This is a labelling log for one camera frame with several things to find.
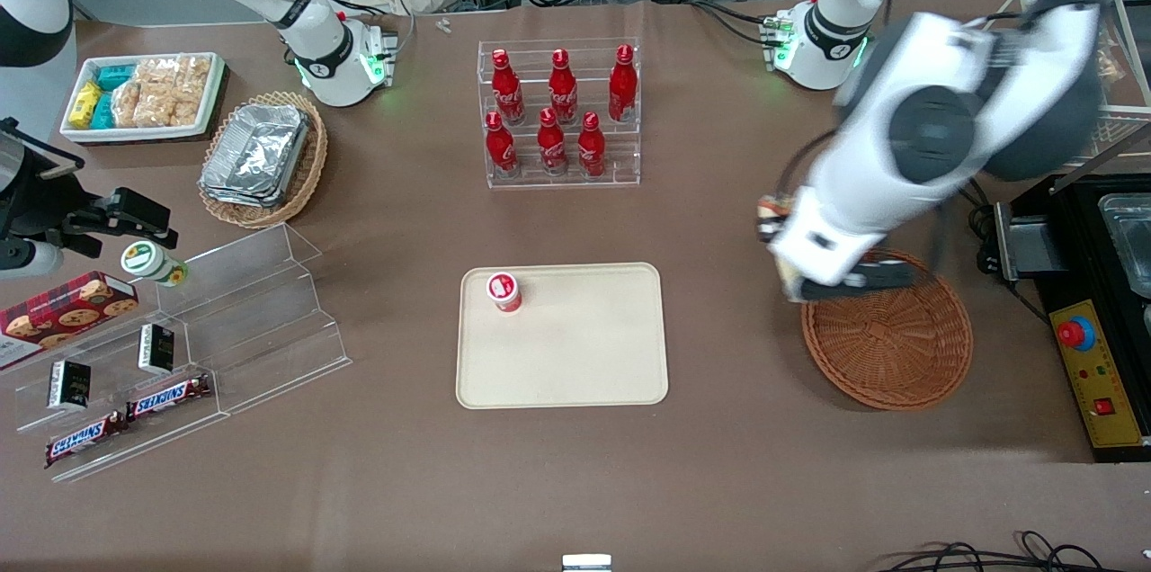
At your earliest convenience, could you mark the triangle sandwich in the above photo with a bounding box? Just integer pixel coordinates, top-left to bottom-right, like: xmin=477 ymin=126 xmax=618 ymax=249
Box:
xmin=757 ymin=192 xmax=810 ymax=303

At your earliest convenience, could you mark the brown round wicker basket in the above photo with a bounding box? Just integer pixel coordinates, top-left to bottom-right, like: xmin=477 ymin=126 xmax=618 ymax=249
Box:
xmin=800 ymin=248 xmax=975 ymax=412

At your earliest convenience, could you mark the aluminium foil tray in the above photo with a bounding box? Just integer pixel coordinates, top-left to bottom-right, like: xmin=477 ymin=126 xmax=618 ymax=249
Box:
xmin=203 ymin=103 xmax=312 ymax=195
xmin=199 ymin=176 xmax=290 ymax=210

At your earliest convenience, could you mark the light oval wicker basket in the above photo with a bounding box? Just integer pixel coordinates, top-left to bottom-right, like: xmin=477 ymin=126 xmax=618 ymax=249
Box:
xmin=197 ymin=91 xmax=329 ymax=230

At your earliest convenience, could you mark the cream plastic tray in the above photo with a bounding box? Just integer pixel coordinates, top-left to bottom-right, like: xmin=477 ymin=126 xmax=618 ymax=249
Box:
xmin=455 ymin=262 xmax=670 ymax=410

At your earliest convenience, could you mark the white cup with green lid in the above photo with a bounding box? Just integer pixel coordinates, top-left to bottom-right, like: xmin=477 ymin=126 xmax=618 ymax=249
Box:
xmin=120 ymin=240 xmax=191 ymax=289

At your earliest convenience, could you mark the red tartan cookie box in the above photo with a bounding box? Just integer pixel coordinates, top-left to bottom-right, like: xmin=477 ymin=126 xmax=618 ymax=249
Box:
xmin=0 ymin=271 xmax=141 ymax=372

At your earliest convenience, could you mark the white rectangular snack bin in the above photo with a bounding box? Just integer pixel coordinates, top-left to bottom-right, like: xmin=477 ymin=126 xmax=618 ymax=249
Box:
xmin=59 ymin=51 xmax=226 ymax=144

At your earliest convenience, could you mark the clear rice cracker bag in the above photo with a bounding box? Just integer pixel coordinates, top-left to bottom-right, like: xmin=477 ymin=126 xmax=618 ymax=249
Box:
xmin=112 ymin=79 xmax=149 ymax=130
xmin=1095 ymin=37 xmax=1129 ymax=87
xmin=135 ymin=58 xmax=179 ymax=89
xmin=144 ymin=86 xmax=202 ymax=129
xmin=176 ymin=56 xmax=213 ymax=96

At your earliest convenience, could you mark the small black box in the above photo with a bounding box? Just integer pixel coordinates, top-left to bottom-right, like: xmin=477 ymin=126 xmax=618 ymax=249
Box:
xmin=137 ymin=323 xmax=177 ymax=376
xmin=46 ymin=359 xmax=94 ymax=414

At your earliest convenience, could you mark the yellow snack packet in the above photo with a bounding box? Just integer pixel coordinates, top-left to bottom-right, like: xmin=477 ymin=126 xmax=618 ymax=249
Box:
xmin=69 ymin=81 xmax=103 ymax=129

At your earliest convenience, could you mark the clear acrylic stepped shelf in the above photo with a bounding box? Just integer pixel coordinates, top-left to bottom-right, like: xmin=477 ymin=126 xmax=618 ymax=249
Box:
xmin=0 ymin=307 xmax=228 ymax=485
xmin=155 ymin=222 xmax=353 ymax=416

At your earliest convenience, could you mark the Snickers chocolate bar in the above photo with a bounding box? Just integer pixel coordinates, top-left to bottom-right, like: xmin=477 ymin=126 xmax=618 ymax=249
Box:
xmin=44 ymin=410 xmax=129 ymax=469
xmin=125 ymin=373 xmax=214 ymax=423

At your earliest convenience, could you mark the red emergency stop button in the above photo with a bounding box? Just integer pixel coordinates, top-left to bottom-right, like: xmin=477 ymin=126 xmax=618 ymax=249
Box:
xmin=1057 ymin=317 xmax=1098 ymax=353

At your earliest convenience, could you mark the clear acrylic bottle rack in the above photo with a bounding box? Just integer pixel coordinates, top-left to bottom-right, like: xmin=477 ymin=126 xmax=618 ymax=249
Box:
xmin=476 ymin=38 xmax=642 ymax=190

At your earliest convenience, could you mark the red cola bottle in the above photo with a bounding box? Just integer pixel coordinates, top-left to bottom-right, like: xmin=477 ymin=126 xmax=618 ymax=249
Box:
xmin=491 ymin=49 xmax=526 ymax=125
xmin=537 ymin=107 xmax=569 ymax=177
xmin=485 ymin=111 xmax=519 ymax=179
xmin=609 ymin=44 xmax=638 ymax=123
xmin=549 ymin=49 xmax=579 ymax=125
xmin=577 ymin=111 xmax=607 ymax=178

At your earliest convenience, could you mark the black machine with yellow panel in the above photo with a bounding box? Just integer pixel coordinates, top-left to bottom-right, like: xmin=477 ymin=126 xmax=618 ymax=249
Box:
xmin=978 ymin=172 xmax=1151 ymax=464

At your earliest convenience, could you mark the red cup with white lid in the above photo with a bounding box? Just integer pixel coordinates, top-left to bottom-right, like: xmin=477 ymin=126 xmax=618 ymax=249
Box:
xmin=486 ymin=272 xmax=524 ymax=314

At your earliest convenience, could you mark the black machine power cable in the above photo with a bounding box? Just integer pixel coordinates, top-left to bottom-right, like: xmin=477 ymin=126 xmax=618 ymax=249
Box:
xmin=967 ymin=199 xmax=1051 ymax=326

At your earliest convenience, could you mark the black floor cable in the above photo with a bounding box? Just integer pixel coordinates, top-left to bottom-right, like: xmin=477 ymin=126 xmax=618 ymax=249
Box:
xmin=877 ymin=530 xmax=1111 ymax=572

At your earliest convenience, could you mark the white wire rack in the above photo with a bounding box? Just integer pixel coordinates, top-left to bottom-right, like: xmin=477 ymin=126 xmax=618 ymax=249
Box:
xmin=1084 ymin=0 xmax=1151 ymax=166

